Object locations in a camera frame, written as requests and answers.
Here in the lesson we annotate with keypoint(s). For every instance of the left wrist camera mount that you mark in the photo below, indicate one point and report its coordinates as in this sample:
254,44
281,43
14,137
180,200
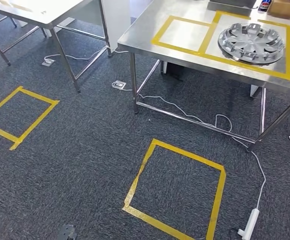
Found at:
67,233

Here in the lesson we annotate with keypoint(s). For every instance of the silver plastic hubcap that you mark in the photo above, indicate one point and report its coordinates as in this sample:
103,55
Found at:
250,43

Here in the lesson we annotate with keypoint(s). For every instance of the white power strip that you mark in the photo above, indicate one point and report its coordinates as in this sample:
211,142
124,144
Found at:
251,222

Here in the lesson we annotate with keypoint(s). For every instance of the blue cola can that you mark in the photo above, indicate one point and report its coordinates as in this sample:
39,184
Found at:
264,6

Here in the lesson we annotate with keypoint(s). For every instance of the grey socket plate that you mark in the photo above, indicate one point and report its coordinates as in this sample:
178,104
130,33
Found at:
48,62
119,85

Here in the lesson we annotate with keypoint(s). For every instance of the white panel desk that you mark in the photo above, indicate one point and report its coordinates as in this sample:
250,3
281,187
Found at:
117,20

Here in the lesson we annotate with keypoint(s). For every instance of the stainless steel workbench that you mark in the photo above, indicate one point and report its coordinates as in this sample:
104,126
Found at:
145,33

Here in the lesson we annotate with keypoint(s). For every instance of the stainless steel table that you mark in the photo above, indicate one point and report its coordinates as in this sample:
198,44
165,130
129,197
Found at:
47,10

